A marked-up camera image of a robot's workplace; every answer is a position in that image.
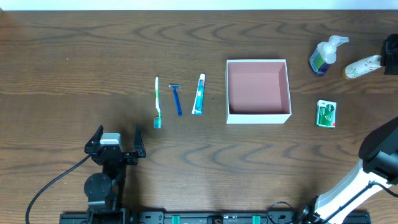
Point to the white floral lotion tube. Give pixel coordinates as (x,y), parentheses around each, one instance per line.
(362,67)

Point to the green white toothbrush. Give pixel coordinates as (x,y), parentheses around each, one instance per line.
(158,119)

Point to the clear pump soap bottle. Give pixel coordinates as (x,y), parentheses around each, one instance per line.
(325,55)

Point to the blue disposable razor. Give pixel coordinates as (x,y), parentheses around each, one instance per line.
(176,98)

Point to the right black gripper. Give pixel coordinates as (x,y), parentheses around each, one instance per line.
(390,54)

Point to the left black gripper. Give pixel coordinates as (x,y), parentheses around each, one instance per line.
(125,155)

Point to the teal white toothpaste tube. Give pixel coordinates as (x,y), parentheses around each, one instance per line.
(198,104)

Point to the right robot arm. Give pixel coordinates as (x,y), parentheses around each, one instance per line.
(376,169)

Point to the white cardboard box pink interior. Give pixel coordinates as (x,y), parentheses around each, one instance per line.
(257,91)

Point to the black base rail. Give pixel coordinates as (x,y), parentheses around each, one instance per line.
(179,218)

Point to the green white soap bar box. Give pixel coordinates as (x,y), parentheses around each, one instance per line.
(326,114)

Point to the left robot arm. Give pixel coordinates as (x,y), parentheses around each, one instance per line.
(105,189)

